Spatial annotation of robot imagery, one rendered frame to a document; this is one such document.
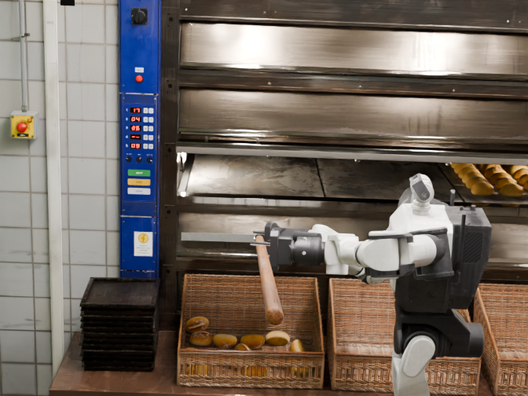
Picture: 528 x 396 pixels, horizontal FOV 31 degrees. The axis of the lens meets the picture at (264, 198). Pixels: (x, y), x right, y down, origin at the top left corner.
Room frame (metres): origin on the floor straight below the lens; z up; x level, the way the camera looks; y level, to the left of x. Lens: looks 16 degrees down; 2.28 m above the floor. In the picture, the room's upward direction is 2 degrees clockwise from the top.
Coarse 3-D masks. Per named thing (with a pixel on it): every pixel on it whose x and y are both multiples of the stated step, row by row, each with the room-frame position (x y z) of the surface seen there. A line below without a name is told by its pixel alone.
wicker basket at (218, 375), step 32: (192, 288) 3.69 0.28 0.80; (256, 288) 3.70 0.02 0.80; (288, 288) 3.70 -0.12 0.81; (224, 320) 3.66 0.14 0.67; (256, 320) 3.67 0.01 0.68; (288, 320) 3.67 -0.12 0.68; (320, 320) 3.45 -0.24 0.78; (192, 352) 3.24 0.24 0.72; (224, 352) 3.24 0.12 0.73; (256, 352) 3.25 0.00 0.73; (288, 352) 3.25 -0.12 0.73; (320, 352) 3.26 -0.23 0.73; (192, 384) 3.24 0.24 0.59; (224, 384) 3.25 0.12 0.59; (256, 384) 3.25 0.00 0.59; (288, 384) 3.26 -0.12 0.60; (320, 384) 3.26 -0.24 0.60
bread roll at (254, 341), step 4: (244, 336) 3.57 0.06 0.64; (248, 336) 3.56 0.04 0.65; (252, 336) 3.56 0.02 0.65; (256, 336) 3.56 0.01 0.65; (260, 336) 3.57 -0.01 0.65; (240, 340) 3.57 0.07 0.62; (244, 340) 3.56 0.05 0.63; (248, 340) 3.55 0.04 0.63; (252, 340) 3.55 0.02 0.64; (256, 340) 3.55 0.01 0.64; (260, 340) 3.56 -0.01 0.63; (264, 340) 3.57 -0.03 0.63; (248, 344) 3.55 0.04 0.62; (252, 344) 3.55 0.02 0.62; (256, 344) 3.55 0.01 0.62; (260, 344) 3.55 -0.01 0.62; (252, 348) 3.55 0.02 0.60; (256, 348) 3.55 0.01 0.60
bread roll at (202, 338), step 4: (196, 332) 3.59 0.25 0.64; (200, 332) 3.59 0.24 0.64; (204, 332) 3.59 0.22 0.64; (208, 332) 3.60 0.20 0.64; (192, 336) 3.58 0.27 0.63; (196, 336) 3.58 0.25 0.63; (200, 336) 3.57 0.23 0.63; (204, 336) 3.58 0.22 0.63; (208, 336) 3.58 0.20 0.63; (212, 336) 3.60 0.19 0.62; (192, 340) 3.57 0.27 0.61; (196, 340) 3.57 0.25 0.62; (200, 340) 3.57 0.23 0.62; (204, 340) 3.57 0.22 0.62; (208, 340) 3.57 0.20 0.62; (212, 340) 3.59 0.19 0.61; (192, 344) 3.58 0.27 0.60; (196, 344) 3.57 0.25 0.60; (200, 344) 3.57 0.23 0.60; (204, 344) 3.57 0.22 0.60; (208, 344) 3.58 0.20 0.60
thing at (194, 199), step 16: (192, 192) 3.79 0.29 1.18; (288, 208) 3.74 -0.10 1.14; (304, 208) 3.74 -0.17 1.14; (320, 208) 3.75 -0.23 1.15; (336, 208) 3.75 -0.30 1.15; (352, 208) 3.75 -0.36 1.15; (368, 208) 3.75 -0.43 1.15; (384, 208) 3.75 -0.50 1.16; (496, 208) 3.76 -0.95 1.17; (512, 208) 3.76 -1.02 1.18
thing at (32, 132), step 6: (12, 114) 3.65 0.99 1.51; (18, 114) 3.65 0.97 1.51; (24, 114) 3.65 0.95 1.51; (30, 114) 3.66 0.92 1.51; (36, 114) 3.68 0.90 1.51; (12, 120) 3.65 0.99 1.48; (18, 120) 3.65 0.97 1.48; (24, 120) 3.65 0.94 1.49; (36, 120) 3.67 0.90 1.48; (12, 126) 3.65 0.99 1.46; (30, 126) 3.65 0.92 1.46; (36, 126) 3.67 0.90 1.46; (12, 132) 3.65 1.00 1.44; (18, 132) 3.65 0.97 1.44; (24, 132) 3.65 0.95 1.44; (30, 132) 3.65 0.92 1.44; (36, 132) 3.67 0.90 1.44; (18, 138) 3.66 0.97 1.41; (24, 138) 3.65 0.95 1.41; (30, 138) 3.65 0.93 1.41; (36, 138) 3.67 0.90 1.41
